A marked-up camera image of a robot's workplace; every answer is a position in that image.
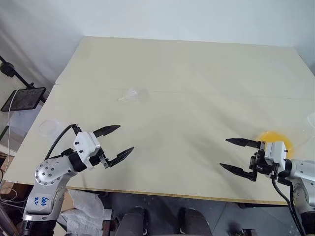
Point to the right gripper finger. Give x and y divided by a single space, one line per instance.
243 142
237 170

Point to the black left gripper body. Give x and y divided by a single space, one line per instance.
102 159

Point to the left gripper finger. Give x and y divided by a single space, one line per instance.
107 130
121 156

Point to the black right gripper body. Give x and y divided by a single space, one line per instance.
261 163

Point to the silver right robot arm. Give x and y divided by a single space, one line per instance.
302 169

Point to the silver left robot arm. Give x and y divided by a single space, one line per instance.
46 174

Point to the white plastic bag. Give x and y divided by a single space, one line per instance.
83 209

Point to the clear round lid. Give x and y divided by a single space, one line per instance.
49 126

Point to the dark grey rounded shape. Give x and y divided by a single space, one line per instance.
133 221
194 222

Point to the translucent plastic storage box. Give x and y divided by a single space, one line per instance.
22 127

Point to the black tablet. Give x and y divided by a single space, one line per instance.
24 98

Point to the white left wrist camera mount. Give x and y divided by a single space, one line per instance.
85 145

